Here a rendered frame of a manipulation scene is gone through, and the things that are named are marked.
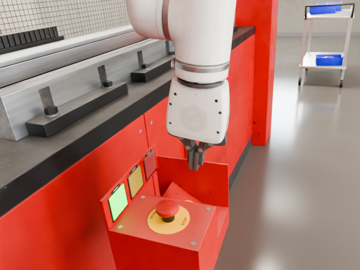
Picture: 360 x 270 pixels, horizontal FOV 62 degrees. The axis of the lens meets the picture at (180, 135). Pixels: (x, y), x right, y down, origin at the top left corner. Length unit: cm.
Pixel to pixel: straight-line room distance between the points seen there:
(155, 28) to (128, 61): 52
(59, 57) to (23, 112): 46
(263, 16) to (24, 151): 176
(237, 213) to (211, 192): 109
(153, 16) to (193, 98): 13
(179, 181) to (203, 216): 16
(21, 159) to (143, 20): 33
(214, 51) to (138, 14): 12
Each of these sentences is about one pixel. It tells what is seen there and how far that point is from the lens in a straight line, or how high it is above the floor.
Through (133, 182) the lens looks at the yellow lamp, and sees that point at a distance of 57.
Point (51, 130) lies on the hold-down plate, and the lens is 68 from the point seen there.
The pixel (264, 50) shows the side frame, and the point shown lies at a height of 72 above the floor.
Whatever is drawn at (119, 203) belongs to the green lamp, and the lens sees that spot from 54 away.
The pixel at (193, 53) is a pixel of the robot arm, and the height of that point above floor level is 105.
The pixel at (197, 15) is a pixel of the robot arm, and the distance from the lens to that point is 42.
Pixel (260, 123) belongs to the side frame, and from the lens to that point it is 231.
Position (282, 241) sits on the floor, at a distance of 161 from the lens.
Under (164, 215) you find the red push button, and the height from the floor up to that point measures 80.
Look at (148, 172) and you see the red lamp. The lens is 61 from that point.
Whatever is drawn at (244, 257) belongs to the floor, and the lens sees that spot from 152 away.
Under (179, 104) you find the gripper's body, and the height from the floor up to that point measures 96.
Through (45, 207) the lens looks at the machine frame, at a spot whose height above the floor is 79.
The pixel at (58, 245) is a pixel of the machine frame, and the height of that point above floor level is 70.
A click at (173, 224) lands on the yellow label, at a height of 78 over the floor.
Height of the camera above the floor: 113
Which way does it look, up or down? 26 degrees down
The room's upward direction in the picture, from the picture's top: 5 degrees counter-clockwise
